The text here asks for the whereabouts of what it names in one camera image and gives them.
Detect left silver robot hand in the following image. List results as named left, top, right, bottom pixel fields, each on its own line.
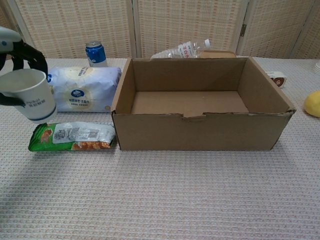
left=0, top=26, right=49, bottom=107

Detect small white paper cup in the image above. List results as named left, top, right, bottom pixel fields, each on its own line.
left=0, top=69, right=58, bottom=125

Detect lavender tissue pack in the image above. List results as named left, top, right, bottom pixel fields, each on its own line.
left=46, top=65, right=123, bottom=113

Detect green snack packet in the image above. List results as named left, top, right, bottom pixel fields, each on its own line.
left=29, top=121, right=118, bottom=152

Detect open brown cardboard box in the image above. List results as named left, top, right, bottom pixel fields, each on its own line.
left=110, top=56, right=297, bottom=152

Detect white food box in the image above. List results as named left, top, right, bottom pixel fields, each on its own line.
left=264, top=71, right=287, bottom=89

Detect blue and white drink can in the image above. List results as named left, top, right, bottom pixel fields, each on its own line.
left=85, top=40, right=109, bottom=68

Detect woven folding screen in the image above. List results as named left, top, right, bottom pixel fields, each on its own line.
left=0, top=0, right=320, bottom=61

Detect clear plastic water bottle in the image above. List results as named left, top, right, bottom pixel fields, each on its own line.
left=150, top=38, right=212, bottom=60

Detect pale woven tablecloth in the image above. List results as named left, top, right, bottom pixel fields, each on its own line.
left=0, top=56, right=320, bottom=240

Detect yellow lemon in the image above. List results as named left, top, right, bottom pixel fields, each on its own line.
left=303, top=90, right=320, bottom=117

